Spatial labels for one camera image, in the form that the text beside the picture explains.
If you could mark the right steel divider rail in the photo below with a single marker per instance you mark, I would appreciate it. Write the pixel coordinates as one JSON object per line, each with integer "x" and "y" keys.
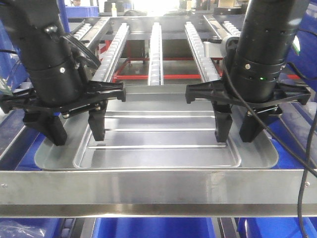
{"x": 213, "y": 28}

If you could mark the red floor frame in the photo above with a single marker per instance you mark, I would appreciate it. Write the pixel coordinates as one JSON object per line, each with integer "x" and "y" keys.
{"x": 178, "y": 64}

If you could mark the centre roller track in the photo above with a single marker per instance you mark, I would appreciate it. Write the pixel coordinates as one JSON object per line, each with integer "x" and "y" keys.
{"x": 155, "y": 74}

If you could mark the silver metal tray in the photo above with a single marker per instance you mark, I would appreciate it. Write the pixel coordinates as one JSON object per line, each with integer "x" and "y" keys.
{"x": 150, "y": 98}

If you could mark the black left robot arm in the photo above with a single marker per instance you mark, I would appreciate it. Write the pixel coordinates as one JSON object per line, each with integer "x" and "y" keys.
{"x": 67, "y": 78}

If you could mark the steel front crossbar upper shelf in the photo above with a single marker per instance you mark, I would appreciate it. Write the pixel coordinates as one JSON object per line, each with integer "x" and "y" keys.
{"x": 150, "y": 193}

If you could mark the left inner roller track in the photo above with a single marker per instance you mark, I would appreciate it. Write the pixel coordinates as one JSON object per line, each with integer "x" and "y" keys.
{"x": 111, "y": 57}

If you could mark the right inner roller track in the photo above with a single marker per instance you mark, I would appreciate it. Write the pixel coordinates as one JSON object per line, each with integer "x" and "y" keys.
{"x": 204, "y": 64}

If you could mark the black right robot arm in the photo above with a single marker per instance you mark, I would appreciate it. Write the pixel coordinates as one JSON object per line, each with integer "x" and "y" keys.
{"x": 289, "y": 12}

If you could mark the blue crate upper right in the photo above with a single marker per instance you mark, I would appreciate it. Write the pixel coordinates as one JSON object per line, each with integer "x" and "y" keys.
{"x": 306, "y": 61}

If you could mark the blue box lower centre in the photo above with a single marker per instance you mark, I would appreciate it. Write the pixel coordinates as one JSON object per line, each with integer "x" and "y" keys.
{"x": 154, "y": 228}

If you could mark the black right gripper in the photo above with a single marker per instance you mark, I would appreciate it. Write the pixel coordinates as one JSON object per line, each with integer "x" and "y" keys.
{"x": 222, "y": 101}

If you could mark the steel divider rail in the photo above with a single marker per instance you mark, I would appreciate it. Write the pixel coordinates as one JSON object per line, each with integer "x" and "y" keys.
{"x": 213, "y": 28}
{"x": 11, "y": 125}

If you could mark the blue crate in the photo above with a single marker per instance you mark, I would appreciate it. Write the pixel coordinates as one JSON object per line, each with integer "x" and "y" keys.
{"x": 306, "y": 61}
{"x": 13, "y": 76}

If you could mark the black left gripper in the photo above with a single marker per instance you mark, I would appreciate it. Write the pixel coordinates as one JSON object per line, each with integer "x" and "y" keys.
{"x": 40, "y": 117}

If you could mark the blue box under tray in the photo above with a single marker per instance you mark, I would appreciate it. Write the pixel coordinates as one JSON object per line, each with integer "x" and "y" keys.
{"x": 149, "y": 140}

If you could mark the left steel divider rail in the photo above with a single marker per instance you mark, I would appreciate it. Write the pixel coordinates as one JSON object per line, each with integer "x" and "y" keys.
{"x": 11, "y": 125}

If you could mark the blue crate upper left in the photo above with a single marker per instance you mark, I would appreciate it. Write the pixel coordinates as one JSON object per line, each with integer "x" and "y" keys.
{"x": 13, "y": 76}

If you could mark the blue box lower left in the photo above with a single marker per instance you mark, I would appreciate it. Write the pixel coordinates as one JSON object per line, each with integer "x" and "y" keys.
{"x": 30, "y": 227}

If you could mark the blue box lower right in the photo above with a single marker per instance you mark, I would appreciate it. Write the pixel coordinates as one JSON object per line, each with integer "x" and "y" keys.
{"x": 268, "y": 227}

